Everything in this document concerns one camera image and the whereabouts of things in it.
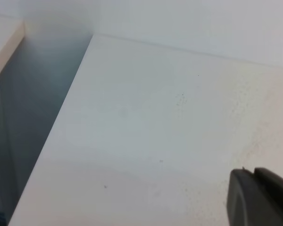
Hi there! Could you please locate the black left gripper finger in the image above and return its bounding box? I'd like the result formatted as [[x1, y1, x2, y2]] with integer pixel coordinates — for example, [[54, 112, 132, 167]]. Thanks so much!
[[226, 168, 283, 226]]

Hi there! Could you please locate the beige neighbouring table edge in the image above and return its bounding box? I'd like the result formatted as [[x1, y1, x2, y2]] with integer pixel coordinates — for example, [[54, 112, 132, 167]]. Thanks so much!
[[0, 16, 25, 73]]

